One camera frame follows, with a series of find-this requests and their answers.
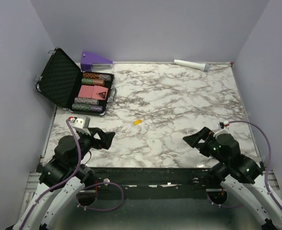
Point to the purple green chip stack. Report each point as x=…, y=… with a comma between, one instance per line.
x=87, y=105

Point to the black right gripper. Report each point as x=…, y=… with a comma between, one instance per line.
x=207, y=134

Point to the white cylindrical marker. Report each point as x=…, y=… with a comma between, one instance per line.
x=194, y=65

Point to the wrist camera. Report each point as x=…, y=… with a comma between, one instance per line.
x=80, y=124
x=223, y=128

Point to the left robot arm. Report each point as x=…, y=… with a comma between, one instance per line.
x=62, y=178

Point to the orange green chip stack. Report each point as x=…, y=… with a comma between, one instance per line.
x=92, y=82

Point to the black poker chip case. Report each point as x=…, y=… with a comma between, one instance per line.
x=60, y=82

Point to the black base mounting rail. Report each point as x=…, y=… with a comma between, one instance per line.
x=147, y=183

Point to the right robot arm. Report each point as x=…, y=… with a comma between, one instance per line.
x=239, y=175

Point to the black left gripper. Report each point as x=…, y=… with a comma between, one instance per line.
x=106, y=138

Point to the pink card deck box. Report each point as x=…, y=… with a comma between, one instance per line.
x=94, y=92

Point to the blue grey chip stack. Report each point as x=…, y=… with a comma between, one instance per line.
x=97, y=76

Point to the yellow plastic key tag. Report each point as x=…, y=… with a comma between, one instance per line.
x=137, y=122

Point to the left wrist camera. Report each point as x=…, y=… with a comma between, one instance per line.
x=80, y=124

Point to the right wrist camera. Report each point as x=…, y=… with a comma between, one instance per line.
x=223, y=128

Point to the purple plastic wedge block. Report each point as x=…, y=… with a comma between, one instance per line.
x=92, y=62

